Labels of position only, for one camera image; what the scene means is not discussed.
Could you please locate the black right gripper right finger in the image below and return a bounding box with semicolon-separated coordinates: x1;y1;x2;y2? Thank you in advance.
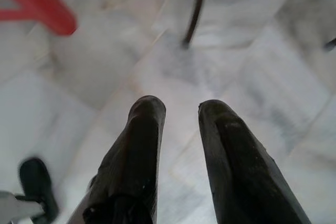
197;99;313;224

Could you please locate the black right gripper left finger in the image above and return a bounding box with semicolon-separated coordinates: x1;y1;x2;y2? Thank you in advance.
82;94;167;224

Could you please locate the red plastic stool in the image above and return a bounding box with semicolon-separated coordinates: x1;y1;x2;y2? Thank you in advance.
0;0;78;36

